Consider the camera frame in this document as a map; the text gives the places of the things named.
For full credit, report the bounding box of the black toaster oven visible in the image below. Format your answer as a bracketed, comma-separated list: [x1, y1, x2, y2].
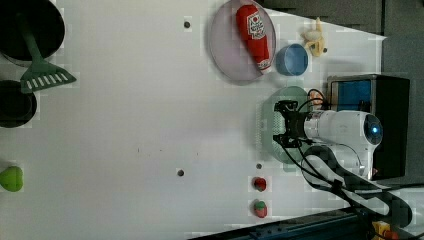
[327, 74, 410, 180]

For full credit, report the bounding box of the orange toy fruit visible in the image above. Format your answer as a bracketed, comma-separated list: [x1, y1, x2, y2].
[309, 97, 324, 109]

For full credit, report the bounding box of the red strawberry with green top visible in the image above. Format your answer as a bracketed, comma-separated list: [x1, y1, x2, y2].
[253, 200, 268, 218]

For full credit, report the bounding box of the blue metal rail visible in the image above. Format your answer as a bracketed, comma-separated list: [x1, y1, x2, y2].
[190, 208, 368, 240]

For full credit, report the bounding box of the peeled toy banana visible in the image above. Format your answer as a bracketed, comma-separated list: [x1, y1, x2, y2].
[301, 17, 327, 57]

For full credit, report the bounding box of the small black pot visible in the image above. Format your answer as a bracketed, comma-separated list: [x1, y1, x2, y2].
[0, 80, 37, 128]

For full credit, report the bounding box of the grey round plate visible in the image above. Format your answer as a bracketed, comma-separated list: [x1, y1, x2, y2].
[208, 0, 276, 81]

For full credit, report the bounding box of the red ketchup bottle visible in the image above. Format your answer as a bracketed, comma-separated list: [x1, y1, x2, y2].
[236, 4, 271, 74]

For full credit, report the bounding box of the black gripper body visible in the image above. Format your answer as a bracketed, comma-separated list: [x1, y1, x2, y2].
[273, 100, 307, 148]

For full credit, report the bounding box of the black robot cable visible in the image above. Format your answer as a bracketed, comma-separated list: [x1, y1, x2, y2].
[279, 88, 424, 240]

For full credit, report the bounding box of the mint green oval strainer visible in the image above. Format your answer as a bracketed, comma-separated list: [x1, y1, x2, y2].
[256, 86, 308, 172]

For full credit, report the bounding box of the blue bowl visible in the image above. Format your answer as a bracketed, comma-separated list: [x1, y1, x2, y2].
[275, 44, 308, 76]

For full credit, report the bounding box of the large black pot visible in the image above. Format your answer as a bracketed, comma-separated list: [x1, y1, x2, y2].
[0, 0, 65, 62]

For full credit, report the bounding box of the green toy pear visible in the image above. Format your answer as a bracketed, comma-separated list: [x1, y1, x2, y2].
[0, 166, 23, 192]

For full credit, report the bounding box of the red toy strawberry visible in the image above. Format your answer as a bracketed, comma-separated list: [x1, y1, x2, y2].
[253, 177, 267, 192]

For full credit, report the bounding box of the green slotted spatula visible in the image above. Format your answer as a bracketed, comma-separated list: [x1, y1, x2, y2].
[16, 13, 76, 94]

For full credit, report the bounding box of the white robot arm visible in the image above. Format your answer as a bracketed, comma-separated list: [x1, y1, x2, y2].
[273, 100, 413, 227]

